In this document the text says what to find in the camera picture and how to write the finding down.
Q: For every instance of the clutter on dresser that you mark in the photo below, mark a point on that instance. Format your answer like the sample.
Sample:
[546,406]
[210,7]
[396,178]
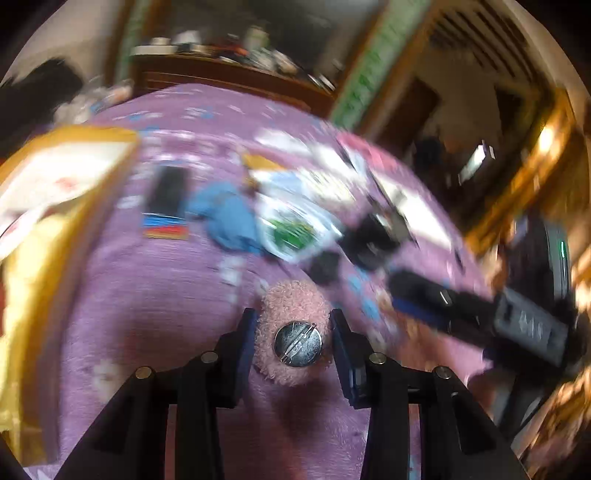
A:
[240,48]

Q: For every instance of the purple printed blanket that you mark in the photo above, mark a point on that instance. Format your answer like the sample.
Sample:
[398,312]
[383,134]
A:
[157,295]

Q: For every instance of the small black cloth piece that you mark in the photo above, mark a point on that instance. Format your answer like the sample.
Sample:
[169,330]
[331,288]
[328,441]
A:
[325,268]

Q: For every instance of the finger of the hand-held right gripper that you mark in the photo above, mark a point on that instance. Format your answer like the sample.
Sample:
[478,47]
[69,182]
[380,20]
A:
[429,288]
[422,314]

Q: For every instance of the dark cloth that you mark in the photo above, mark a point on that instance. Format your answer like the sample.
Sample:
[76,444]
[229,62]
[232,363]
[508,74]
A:
[39,101]

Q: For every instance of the wooden dresser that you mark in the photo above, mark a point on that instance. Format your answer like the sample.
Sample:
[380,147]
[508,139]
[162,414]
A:
[231,78]

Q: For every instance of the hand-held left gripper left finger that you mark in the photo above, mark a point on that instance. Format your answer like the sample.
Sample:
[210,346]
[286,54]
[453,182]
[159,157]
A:
[247,333]

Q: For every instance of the pink fluffy brooch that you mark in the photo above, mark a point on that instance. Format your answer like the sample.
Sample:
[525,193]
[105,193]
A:
[286,304]

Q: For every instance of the blue cloth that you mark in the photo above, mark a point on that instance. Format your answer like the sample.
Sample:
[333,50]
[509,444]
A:
[228,217]

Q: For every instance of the green wall banner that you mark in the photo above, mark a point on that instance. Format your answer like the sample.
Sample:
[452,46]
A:
[369,69]

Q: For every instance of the black cloth item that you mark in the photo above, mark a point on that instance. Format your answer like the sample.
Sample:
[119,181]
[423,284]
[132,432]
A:
[371,240]

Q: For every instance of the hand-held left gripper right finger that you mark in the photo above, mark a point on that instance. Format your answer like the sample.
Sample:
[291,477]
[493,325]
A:
[340,337]

